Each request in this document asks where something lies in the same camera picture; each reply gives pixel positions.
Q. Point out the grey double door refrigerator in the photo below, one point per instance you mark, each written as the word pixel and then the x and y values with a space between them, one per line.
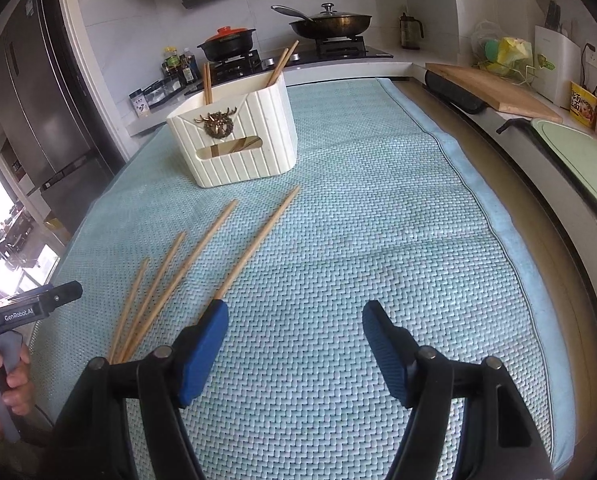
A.
pixel 48 118

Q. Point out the yellow snack packet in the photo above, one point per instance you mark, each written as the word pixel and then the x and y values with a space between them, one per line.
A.
pixel 583 105

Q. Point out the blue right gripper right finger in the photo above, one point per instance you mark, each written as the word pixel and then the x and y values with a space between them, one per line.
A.
pixel 394 350

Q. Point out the light blue woven table mat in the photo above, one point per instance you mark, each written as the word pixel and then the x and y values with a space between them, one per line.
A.
pixel 381 205

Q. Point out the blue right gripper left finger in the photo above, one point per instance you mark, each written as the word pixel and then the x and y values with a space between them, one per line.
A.
pixel 197 349

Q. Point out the cream ribbed utensil holder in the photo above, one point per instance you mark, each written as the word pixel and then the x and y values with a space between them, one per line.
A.
pixel 248 132

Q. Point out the black gas stove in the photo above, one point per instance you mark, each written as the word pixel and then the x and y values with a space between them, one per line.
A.
pixel 318 51

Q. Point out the black wok with glass lid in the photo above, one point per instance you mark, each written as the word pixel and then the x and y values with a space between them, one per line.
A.
pixel 326 25

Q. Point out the dark french press jug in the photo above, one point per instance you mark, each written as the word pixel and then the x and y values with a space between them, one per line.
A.
pixel 411 32

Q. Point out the white spice jar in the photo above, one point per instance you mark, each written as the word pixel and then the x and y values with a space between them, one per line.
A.
pixel 139 103

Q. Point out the yellow green plastic bag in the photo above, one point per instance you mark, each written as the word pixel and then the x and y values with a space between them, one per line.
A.
pixel 507 57

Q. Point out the black pot with red lid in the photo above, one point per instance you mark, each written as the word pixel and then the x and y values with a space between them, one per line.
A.
pixel 227 43

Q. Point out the wooden chopstick in holder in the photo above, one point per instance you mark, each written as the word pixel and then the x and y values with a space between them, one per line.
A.
pixel 292 48

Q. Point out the light green cutting board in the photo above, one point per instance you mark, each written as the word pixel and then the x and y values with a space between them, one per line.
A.
pixel 576 149

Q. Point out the white knife block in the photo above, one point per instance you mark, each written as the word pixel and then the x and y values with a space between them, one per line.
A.
pixel 556 59

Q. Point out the sauce bottles group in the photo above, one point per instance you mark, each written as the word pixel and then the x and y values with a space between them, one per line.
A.
pixel 182 66

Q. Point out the clear spice container rack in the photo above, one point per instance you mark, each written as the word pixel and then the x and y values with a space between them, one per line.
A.
pixel 161 91

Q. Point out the wooden cutting board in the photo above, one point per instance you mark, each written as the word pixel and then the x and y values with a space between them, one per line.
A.
pixel 498 93

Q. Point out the wooden chopstick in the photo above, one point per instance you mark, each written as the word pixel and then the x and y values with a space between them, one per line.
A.
pixel 212 82
pixel 255 244
pixel 207 84
pixel 150 293
pixel 292 48
pixel 145 323
pixel 129 302

